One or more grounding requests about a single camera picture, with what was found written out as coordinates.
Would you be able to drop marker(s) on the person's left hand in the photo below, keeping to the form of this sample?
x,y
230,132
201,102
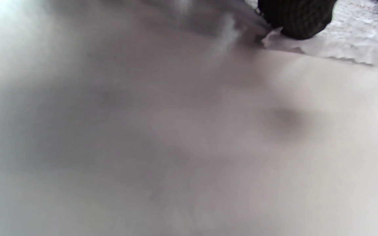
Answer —
x,y
297,19

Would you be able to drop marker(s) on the white paper invoice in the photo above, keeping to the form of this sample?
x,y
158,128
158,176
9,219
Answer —
x,y
356,42

